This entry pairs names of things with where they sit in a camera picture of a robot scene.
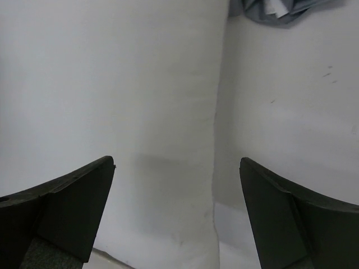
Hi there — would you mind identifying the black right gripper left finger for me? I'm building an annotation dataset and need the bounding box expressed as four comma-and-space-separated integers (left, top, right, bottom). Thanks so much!
1, 156, 116, 268

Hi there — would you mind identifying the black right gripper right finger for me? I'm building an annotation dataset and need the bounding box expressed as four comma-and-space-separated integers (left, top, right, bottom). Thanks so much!
240, 157, 358, 269

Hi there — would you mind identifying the grey pillowcase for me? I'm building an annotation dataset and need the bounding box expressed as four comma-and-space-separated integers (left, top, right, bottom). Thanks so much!
228, 0, 329, 26

